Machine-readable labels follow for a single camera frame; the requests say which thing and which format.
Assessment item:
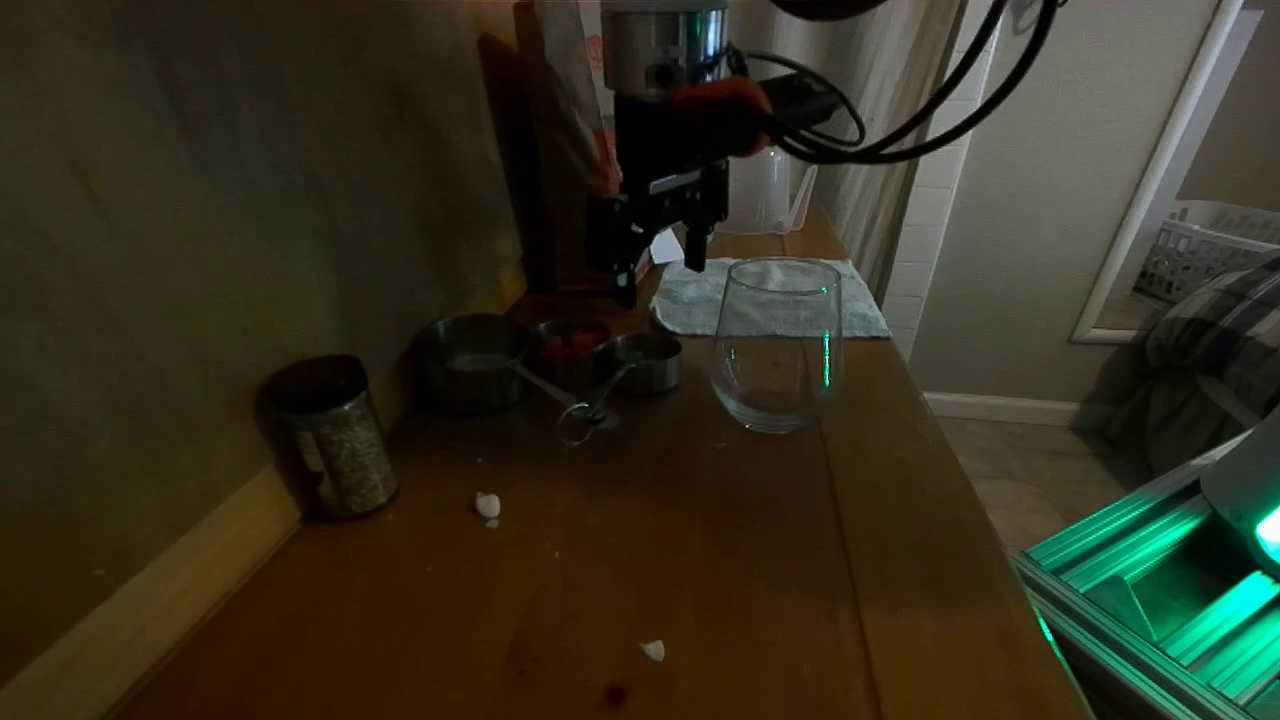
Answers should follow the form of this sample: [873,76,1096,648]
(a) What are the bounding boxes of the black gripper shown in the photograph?
[583,76,737,306]

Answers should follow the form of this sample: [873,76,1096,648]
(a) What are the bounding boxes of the white cloth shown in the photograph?
[647,254,898,343]

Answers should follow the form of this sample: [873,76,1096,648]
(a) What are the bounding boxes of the small metal measuring cup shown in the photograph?
[583,327,688,412]

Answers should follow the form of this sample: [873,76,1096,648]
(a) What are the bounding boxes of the metal measuring cup red contents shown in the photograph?
[524,314,621,400]

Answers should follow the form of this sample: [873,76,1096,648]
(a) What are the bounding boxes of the brown paper bag white label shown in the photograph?
[478,0,631,300]

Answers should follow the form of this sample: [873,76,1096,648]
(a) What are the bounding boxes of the metal measuring spoon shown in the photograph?
[557,390,623,438]

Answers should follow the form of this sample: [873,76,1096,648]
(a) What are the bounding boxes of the metal tin can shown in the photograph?
[258,351,399,528]

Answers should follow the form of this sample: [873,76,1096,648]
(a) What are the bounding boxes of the wooden back board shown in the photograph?
[0,0,536,720]

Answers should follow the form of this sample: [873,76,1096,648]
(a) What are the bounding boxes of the white framed mirror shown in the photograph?
[1068,0,1266,349]

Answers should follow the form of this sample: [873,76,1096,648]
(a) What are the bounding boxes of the grey striped blanket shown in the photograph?
[1074,254,1280,493]

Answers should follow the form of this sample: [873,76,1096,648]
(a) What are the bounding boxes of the white laundry basket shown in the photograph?
[1132,195,1280,313]

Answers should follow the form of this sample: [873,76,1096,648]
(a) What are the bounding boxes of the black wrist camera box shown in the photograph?
[728,71,837,151]

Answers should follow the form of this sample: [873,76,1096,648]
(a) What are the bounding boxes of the white door frame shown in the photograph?
[834,23,1009,365]

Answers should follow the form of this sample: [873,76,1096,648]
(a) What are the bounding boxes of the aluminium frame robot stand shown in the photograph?
[1013,456,1280,720]

